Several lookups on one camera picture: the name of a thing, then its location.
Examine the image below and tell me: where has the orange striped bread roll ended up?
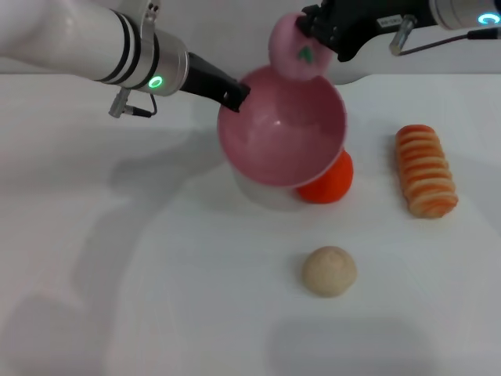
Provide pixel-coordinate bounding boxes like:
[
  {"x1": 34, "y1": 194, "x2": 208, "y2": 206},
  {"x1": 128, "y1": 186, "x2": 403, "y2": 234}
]
[{"x1": 394, "y1": 124, "x2": 460, "y2": 219}]

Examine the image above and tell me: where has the arm cable with connector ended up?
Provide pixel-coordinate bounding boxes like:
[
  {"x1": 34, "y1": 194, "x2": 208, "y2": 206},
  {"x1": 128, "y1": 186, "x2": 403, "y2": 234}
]
[
  {"x1": 108, "y1": 87, "x2": 159, "y2": 118},
  {"x1": 388, "y1": 14, "x2": 501, "y2": 57}
]

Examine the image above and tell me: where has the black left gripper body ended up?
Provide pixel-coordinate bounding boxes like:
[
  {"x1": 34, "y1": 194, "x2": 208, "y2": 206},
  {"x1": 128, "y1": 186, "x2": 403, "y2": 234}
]
[{"x1": 186, "y1": 52, "x2": 240, "y2": 107}]

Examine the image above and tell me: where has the left arm cable with connector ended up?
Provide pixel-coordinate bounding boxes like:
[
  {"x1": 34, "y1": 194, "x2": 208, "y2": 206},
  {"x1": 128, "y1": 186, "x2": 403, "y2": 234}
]
[{"x1": 108, "y1": 87, "x2": 159, "y2": 118}]

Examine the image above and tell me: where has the right arm cable with connector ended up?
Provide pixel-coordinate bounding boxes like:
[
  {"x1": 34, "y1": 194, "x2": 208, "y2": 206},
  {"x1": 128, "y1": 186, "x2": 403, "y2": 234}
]
[{"x1": 388, "y1": 14, "x2": 501, "y2": 57}]

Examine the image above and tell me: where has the red toy pear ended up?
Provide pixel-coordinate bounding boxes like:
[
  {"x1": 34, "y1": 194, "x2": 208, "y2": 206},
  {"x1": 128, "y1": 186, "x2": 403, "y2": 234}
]
[{"x1": 295, "y1": 150, "x2": 355, "y2": 205}]

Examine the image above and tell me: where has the pink plastic bowl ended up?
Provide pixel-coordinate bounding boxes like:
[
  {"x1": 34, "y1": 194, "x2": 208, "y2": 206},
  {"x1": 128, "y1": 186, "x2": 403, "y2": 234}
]
[{"x1": 216, "y1": 65, "x2": 349, "y2": 189}]

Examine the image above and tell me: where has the pink toy peach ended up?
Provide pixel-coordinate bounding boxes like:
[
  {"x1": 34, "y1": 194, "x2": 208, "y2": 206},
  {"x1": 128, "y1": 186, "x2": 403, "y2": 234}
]
[{"x1": 268, "y1": 12, "x2": 333, "y2": 82}]

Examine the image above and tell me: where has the beige round bun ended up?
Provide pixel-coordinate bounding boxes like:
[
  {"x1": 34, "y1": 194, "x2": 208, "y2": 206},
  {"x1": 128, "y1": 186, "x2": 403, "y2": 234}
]
[{"x1": 301, "y1": 245, "x2": 359, "y2": 299}]

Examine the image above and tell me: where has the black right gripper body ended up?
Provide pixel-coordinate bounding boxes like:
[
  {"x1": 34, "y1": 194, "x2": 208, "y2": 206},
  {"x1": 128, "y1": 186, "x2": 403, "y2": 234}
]
[{"x1": 312, "y1": 0, "x2": 436, "y2": 63}]

